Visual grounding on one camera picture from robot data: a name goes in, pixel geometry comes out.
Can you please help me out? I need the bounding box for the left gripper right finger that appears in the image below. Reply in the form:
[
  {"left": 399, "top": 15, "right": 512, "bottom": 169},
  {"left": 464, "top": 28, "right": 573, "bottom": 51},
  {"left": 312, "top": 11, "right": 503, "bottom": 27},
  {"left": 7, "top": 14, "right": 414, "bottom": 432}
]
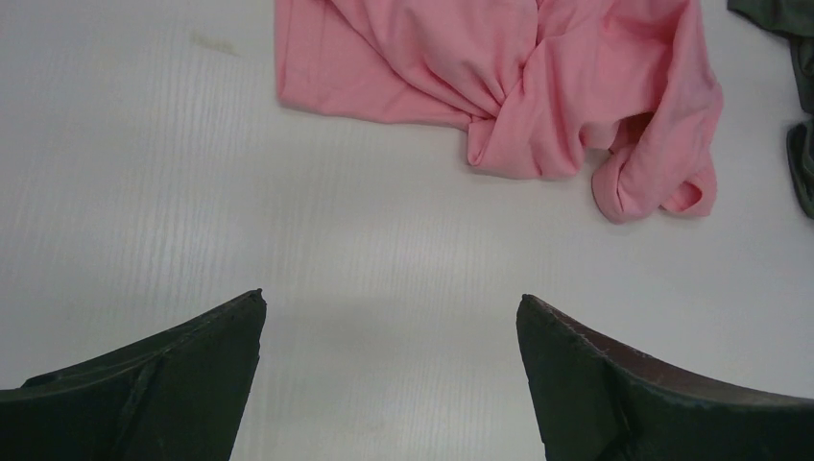
[{"left": 515, "top": 295, "right": 813, "bottom": 460}]

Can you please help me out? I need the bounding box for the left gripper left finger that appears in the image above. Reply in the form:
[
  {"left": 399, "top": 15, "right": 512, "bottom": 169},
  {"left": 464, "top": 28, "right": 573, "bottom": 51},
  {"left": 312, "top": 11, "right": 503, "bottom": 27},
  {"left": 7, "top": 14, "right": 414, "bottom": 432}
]
[{"left": 1, "top": 290, "right": 267, "bottom": 460}]

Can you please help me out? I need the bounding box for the pink t shirt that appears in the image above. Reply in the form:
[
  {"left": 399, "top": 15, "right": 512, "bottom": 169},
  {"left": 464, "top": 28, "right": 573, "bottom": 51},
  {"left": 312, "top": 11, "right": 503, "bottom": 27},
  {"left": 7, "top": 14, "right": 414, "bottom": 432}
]
[{"left": 274, "top": 0, "right": 723, "bottom": 223}]

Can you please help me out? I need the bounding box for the grey t shirt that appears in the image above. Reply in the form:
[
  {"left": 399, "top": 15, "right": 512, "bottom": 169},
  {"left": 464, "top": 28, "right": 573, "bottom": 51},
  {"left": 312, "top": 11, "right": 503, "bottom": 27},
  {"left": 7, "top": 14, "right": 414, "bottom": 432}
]
[{"left": 727, "top": 0, "right": 813, "bottom": 219}]

